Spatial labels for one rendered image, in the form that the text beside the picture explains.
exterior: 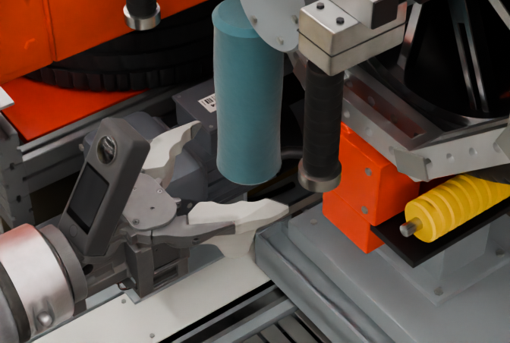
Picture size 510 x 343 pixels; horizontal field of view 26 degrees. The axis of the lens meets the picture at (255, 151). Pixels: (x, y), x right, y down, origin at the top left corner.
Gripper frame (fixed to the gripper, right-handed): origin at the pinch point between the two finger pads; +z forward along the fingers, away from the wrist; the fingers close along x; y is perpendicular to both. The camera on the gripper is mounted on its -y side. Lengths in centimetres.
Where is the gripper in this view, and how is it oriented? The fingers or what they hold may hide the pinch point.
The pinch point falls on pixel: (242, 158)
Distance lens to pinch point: 102.5
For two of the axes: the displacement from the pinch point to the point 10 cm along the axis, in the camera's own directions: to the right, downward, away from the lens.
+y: 0.0, 7.4, 6.7
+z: 8.1, -3.9, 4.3
